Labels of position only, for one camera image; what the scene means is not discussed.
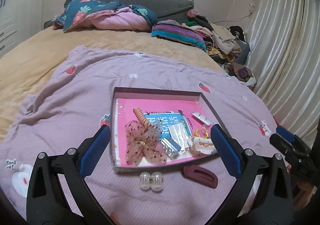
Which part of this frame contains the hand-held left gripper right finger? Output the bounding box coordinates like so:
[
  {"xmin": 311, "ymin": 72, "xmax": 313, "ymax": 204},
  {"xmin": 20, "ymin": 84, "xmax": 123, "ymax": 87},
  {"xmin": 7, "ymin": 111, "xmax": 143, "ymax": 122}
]
[{"xmin": 207, "ymin": 124, "xmax": 293, "ymax": 225}]

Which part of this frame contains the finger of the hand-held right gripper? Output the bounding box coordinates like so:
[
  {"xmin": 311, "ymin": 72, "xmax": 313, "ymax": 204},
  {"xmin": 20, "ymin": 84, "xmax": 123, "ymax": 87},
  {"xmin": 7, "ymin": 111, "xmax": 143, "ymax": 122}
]
[
  {"xmin": 276, "ymin": 126, "xmax": 299, "ymax": 143},
  {"xmin": 269, "ymin": 133, "xmax": 294, "ymax": 155}
]

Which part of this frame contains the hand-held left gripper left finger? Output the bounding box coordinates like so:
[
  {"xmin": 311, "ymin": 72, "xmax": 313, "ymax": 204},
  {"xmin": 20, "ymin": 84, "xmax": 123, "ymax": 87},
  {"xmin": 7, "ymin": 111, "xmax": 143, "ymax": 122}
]
[{"xmin": 26, "ymin": 124, "xmax": 118, "ymax": 225}]

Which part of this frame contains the white pink claw hair clip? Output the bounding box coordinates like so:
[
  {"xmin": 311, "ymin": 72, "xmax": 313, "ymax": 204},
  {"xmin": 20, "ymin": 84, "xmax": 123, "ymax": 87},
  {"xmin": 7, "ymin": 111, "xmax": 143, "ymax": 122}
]
[{"xmin": 187, "ymin": 136, "xmax": 217, "ymax": 157}]

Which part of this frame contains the yellow hair ring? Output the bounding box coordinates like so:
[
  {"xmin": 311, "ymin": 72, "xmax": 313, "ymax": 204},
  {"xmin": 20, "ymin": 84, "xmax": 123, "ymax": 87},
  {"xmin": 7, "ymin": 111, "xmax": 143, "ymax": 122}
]
[{"xmin": 194, "ymin": 127, "xmax": 210, "ymax": 139}]

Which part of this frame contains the small white hair clip card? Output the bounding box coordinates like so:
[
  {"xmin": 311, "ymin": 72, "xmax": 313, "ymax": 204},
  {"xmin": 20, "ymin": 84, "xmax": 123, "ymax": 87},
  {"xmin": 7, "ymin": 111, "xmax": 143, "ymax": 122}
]
[{"xmin": 192, "ymin": 112, "xmax": 212, "ymax": 125}]

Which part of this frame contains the clear packet with white card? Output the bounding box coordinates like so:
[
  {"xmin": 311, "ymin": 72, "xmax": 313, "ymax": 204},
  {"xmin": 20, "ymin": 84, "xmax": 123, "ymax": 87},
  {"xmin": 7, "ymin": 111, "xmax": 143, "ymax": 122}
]
[{"xmin": 160, "ymin": 122, "xmax": 190, "ymax": 159}]

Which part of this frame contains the orange spiral hair tie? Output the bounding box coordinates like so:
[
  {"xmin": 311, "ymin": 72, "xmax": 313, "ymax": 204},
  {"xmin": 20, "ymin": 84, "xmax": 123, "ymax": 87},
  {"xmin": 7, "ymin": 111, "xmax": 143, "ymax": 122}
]
[{"xmin": 132, "ymin": 107, "xmax": 148, "ymax": 128}]

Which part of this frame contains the shallow pink cardboard box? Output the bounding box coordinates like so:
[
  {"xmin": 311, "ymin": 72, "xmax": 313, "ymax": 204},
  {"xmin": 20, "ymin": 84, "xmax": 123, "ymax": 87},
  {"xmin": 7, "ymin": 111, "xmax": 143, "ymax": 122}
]
[{"xmin": 109, "ymin": 87, "xmax": 227, "ymax": 173}]

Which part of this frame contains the maroon hair clip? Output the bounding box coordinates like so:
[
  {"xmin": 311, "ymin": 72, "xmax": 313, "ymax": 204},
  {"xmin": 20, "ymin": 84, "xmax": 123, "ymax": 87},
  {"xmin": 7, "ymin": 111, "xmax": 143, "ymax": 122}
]
[{"xmin": 181, "ymin": 165, "xmax": 218, "ymax": 189}]

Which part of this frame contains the pink dotted bow scrunchie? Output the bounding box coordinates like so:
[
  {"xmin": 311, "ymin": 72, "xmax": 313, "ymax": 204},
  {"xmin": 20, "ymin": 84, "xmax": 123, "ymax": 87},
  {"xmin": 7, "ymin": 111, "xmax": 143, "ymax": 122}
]
[{"xmin": 125, "ymin": 120, "xmax": 168, "ymax": 165}]

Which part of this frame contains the purple printed blanket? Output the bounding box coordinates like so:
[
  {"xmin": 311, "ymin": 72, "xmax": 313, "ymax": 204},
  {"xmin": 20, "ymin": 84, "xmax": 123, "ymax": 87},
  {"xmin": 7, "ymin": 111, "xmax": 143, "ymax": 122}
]
[{"xmin": 0, "ymin": 45, "xmax": 283, "ymax": 225}]

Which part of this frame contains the pearl white hair clip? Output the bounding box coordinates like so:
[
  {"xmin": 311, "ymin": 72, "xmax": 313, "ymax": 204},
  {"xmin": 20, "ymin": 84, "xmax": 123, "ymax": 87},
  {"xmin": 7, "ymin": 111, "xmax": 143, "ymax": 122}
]
[{"xmin": 139, "ymin": 172, "xmax": 164, "ymax": 191}]

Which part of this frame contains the white satin curtain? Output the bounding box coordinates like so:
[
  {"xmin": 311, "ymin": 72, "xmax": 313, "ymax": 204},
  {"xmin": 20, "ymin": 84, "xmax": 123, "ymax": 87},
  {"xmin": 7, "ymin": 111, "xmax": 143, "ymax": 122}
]
[{"xmin": 246, "ymin": 0, "xmax": 320, "ymax": 145}]

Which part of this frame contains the pile of clothes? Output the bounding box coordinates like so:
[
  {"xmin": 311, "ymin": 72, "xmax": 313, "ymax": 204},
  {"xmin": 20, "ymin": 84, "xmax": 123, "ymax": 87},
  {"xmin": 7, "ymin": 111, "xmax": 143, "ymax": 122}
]
[{"xmin": 186, "ymin": 9, "xmax": 257, "ymax": 90}]

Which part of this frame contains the beige bed sheet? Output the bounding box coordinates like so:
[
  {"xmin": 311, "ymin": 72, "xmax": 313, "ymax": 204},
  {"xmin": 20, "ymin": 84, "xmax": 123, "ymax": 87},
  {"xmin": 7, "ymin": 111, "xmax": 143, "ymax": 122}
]
[{"xmin": 0, "ymin": 27, "xmax": 225, "ymax": 140}]

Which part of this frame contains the floral blue pink duvet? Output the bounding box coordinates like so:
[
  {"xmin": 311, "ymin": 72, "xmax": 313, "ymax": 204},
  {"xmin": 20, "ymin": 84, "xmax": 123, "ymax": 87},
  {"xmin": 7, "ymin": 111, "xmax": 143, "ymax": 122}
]
[{"xmin": 53, "ymin": 0, "xmax": 158, "ymax": 33}]

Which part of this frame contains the striped pillow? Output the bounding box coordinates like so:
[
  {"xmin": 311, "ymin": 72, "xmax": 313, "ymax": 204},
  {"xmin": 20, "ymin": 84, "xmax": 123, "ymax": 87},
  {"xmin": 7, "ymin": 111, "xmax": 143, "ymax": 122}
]
[{"xmin": 151, "ymin": 21, "xmax": 208, "ymax": 52}]

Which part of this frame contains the grey headboard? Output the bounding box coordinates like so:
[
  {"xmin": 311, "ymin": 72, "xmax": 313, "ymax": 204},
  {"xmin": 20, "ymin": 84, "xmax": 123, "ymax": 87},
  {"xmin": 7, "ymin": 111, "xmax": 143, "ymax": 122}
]
[{"xmin": 64, "ymin": 0, "xmax": 195, "ymax": 19}]

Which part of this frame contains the white wardrobe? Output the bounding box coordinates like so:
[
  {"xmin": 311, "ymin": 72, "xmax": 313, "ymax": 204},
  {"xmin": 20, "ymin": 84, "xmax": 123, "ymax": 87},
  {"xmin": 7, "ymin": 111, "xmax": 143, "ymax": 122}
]
[{"xmin": 0, "ymin": 0, "xmax": 48, "ymax": 58}]

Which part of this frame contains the thin wall cable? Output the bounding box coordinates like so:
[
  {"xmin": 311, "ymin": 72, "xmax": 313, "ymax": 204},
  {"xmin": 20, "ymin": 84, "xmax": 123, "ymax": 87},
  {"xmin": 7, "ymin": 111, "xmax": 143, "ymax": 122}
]
[{"xmin": 225, "ymin": 2, "xmax": 255, "ymax": 23}]

